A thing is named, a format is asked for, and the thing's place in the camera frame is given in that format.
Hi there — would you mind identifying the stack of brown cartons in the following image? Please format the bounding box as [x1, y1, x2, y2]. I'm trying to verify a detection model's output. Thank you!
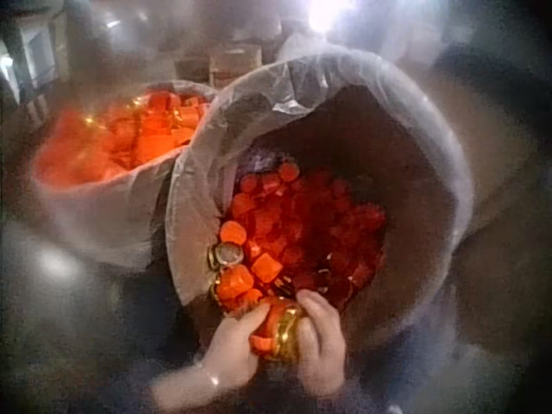
[174, 41, 265, 90]

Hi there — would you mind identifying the person's left hand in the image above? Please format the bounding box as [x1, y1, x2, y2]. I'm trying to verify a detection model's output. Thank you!
[201, 303, 272, 390]

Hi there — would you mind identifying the heap of orange caps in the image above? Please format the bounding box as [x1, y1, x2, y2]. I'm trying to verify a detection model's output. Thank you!
[35, 89, 213, 185]

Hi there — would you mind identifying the small carton with clear liner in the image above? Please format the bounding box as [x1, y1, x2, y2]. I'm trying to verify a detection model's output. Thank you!
[28, 79, 218, 271]

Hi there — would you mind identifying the white shelf unit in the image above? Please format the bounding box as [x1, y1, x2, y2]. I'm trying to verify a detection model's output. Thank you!
[0, 15, 71, 124]

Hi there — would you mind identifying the large carton with clear liner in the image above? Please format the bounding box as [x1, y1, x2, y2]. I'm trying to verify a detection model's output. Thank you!
[165, 44, 476, 348]

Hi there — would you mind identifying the person's right hand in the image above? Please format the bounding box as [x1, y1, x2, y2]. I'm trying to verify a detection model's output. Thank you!
[294, 289, 347, 397]

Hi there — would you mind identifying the heap of red caps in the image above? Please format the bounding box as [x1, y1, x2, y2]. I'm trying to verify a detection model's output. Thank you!
[208, 161, 388, 315]

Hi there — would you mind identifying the red cap with gold band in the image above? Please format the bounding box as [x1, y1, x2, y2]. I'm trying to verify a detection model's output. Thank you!
[248, 296, 306, 363]

